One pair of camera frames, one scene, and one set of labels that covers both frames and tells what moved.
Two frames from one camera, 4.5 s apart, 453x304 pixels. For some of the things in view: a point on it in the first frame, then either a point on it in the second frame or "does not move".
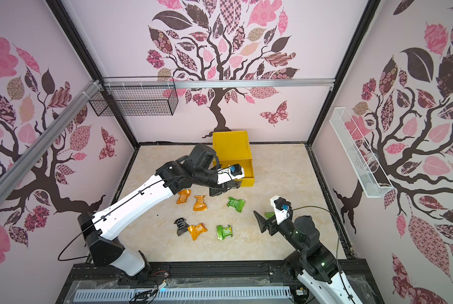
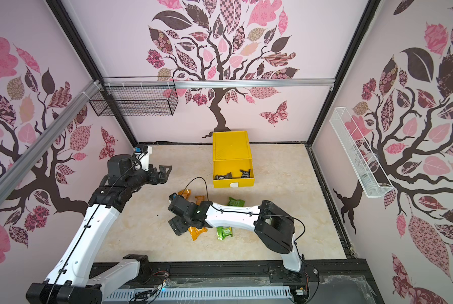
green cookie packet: (221, 232) does not move
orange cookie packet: (195, 230) does not move
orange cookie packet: (199, 204) does not move
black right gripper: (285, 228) → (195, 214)
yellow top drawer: (248, 180) does not move
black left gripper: (219, 187) → (154, 180)
